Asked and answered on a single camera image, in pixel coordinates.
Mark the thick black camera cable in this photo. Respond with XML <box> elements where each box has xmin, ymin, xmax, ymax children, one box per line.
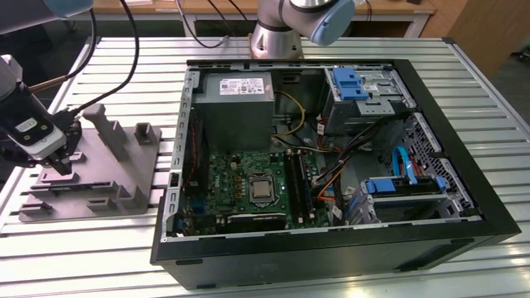
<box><xmin>50</xmin><ymin>0</ymin><xmax>140</xmax><ymax>125</ymax></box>

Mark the wooden desk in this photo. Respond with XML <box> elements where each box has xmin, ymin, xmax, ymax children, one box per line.
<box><xmin>92</xmin><ymin>0</ymin><xmax>438</xmax><ymax>38</ymax></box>

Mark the orange wire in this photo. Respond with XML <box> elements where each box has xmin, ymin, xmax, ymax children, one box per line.
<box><xmin>316</xmin><ymin>173</ymin><xmax>344</xmax><ymax>201</ymax></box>

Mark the black RAM slot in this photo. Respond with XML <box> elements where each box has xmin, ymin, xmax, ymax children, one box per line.
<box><xmin>284</xmin><ymin>150</ymin><xmax>301</xmax><ymax>222</ymax></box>
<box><xmin>288</xmin><ymin>150</ymin><xmax>307</xmax><ymax>222</ymax></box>

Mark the wooden cabinet panel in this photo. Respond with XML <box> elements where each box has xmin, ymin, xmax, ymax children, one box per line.
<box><xmin>422</xmin><ymin>0</ymin><xmax>530</xmax><ymax>80</ymax></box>

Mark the black graphics card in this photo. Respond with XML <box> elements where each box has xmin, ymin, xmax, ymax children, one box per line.
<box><xmin>225</xmin><ymin>212</ymin><xmax>287</xmax><ymax>232</ymax></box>

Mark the metal disk bay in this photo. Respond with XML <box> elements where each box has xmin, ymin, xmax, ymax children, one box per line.
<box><xmin>345</xmin><ymin>181</ymin><xmax>471</xmax><ymax>225</ymax></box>

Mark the gray power supply unit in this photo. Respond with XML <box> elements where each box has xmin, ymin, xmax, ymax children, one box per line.
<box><xmin>193</xmin><ymin>73</ymin><xmax>276</xmax><ymax>155</ymax></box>

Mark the blue flat wire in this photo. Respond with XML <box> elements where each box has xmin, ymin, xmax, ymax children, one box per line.
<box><xmin>391</xmin><ymin>145</ymin><xmax>419</xmax><ymax>186</ymax></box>

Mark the gray parts rack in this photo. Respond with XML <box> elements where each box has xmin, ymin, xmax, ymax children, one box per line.
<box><xmin>18</xmin><ymin>104</ymin><xmax>163</xmax><ymax>224</ymax></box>

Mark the metal drive cage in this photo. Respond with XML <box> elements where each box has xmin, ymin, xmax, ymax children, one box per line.
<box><xmin>321</xmin><ymin>66</ymin><xmax>418</xmax><ymax>134</ymax></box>

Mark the silver CPU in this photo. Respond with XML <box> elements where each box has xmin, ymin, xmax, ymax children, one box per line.
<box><xmin>249</xmin><ymin>181</ymin><xmax>273</xmax><ymax>199</ymax></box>

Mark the hard disk in blue carrier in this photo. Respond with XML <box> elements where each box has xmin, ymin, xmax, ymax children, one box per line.
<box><xmin>363</xmin><ymin>175</ymin><xmax>447</xmax><ymax>196</ymax></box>

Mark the black cable bundle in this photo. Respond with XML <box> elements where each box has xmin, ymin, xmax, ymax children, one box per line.
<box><xmin>335</xmin><ymin>108</ymin><xmax>418</xmax><ymax>165</ymax></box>

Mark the black cable with gray plug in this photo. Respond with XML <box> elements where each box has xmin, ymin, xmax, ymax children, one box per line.
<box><xmin>173</xmin><ymin>0</ymin><xmax>231</xmax><ymax>49</ymax></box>

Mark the black PC case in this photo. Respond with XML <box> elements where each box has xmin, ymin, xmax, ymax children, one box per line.
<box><xmin>149</xmin><ymin>58</ymin><xmax>522</xmax><ymax>291</ymax></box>

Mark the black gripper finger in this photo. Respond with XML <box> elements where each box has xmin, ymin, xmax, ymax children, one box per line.
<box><xmin>50</xmin><ymin>121</ymin><xmax>84</xmax><ymax>177</ymax></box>

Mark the CPU socket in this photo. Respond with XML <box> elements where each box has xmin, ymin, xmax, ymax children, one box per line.
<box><xmin>244</xmin><ymin>172</ymin><xmax>280</xmax><ymax>209</ymax></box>

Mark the yellow wire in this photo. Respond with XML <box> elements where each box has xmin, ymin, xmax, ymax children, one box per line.
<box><xmin>272</xmin><ymin>90</ymin><xmax>307</xmax><ymax>137</ymax></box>

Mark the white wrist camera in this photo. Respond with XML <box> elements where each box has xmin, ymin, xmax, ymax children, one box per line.
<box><xmin>6</xmin><ymin>113</ymin><xmax>68</xmax><ymax>161</ymax></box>

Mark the black wire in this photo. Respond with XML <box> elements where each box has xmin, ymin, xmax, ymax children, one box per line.
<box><xmin>332</xmin><ymin>164</ymin><xmax>351</xmax><ymax>226</ymax></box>

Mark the green motherboard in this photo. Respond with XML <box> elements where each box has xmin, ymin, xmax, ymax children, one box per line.
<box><xmin>181</xmin><ymin>150</ymin><xmax>332</xmax><ymax>235</ymax></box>

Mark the blue drive bay latch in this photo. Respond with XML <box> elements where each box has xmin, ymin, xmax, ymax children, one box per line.
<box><xmin>332</xmin><ymin>66</ymin><xmax>369</xmax><ymax>101</ymax></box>

